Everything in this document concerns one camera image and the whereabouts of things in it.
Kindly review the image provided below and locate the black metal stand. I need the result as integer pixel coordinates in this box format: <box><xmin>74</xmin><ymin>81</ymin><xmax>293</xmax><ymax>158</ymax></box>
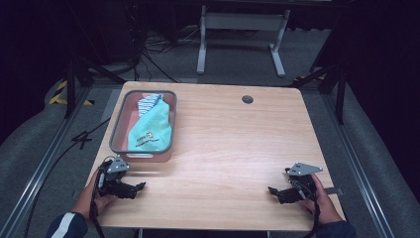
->
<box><xmin>289</xmin><ymin>61</ymin><xmax>349</xmax><ymax>126</ymax></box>
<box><xmin>62</xmin><ymin>54</ymin><xmax>127</xmax><ymax>120</ymax></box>

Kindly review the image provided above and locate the aluminium floor rail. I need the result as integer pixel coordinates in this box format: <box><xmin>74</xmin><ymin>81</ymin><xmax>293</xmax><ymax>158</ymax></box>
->
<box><xmin>0</xmin><ymin>86</ymin><xmax>93</xmax><ymax>238</ymax></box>
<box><xmin>320</xmin><ymin>92</ymin><xmax>396</xmax><ymax>238</ymax></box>

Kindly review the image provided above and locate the right hand-held gripper cable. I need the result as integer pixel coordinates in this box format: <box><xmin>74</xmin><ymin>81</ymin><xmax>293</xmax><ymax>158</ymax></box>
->
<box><xmin>288</xmin><ymin>178</ymin><xmax>323</xmax><ymax>238</ymax></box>

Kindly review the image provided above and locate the black floor cable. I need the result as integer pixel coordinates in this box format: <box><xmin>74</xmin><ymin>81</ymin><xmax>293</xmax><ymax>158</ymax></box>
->
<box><xmin>23</xmin><ymin>116</ymin><xmax>112</xmax><ymax>238</ymax></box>

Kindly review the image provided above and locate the left hand-held gripper cable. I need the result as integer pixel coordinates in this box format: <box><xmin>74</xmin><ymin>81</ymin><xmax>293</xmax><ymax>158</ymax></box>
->
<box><xmin>88</xmin><ymin>159</ymin><xmax>115</xmax><ymax>238</ymax></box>

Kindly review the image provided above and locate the tangle of black cables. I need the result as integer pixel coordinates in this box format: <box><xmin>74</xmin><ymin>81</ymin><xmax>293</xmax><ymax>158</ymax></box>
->
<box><xmin>130</xmin><ymin>0</ymin><xmax>203</xmax><ymax>83</ymax></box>

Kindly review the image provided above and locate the person's left hand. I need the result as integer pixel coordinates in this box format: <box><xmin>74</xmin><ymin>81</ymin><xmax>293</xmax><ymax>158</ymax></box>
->
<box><xmin>70</xmin><ymin>170</ymin><xmax>117</xmax><ymax>220</ymax></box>

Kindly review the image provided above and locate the teal cloth with print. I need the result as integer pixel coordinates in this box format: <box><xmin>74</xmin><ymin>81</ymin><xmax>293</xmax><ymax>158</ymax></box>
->
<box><xmin>127</xmin><ymin>98</ymin><xmax>174</xmax><ymax>154</ymax></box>

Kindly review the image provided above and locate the black tape cross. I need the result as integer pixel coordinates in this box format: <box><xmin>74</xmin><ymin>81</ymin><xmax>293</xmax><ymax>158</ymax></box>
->
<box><xmin>70</xmin><ymin>130</ymin><xmax>94</xmax><ymax>151</ymax></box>

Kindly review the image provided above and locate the yellow black floor tape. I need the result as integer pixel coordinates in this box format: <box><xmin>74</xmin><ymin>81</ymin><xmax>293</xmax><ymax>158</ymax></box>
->
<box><xmin>48</xmin><ymin>79</ymin><xmax>96</xmax><ymax>107</ymax></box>

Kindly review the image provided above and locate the person's right hand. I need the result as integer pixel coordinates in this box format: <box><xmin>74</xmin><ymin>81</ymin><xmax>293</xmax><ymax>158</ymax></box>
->
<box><xmin>299</xmin><ymin>174</ymin><xmax>345</xmax><ymax>226</ymax></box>

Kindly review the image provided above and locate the pink basket with grey rim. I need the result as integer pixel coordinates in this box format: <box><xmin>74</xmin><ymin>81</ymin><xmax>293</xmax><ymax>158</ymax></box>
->
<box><xmin>108</xmin><ymin>89</ymin><xmax>178</xmax><ymax>164</ymax></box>

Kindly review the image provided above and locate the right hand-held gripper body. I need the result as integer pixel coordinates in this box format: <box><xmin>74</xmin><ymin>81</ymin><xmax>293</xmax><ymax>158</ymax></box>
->
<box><xmin>284</xmin><ymin>161</ymin><xmax>324</xmax><ymax>204</ymax></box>

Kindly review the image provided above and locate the hand-held gripper cable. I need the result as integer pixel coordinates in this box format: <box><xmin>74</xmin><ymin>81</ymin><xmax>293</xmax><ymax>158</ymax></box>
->
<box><xmin>288</xmin><ymin>178</ymin><xmax>323</xmax><ymax>238</ymax></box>
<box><xmin>88</xmin><ymin>159</ymin><xmax>115</xmax><ymax>238</ymax></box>

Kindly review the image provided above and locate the white metal desk frame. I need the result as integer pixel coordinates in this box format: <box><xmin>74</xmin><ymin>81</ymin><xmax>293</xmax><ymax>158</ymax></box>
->
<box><xmin>195</xmin><ymin>4</ymin><xmax>292</xmax><ymax>79</ymax></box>

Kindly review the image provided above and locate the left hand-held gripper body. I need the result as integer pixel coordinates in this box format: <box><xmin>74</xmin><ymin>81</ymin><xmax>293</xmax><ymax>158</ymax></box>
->
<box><xmin>96</xmin><ymin>155</ymin><xmax>139</xmax><ymax>200</ymax></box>

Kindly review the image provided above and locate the blue white striped cloth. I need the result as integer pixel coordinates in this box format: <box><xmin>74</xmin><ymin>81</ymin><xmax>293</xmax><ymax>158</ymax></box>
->
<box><xmin>136</xmin><ymin>92</ymin><xmax>165</xmax><ymax>119</ymax></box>

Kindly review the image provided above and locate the grey tape tab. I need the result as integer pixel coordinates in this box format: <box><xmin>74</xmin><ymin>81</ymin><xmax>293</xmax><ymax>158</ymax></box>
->
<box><xmin>323</xmin><ymin>186</ymin><xmax>344</xmax><ymax>196</ymax></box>

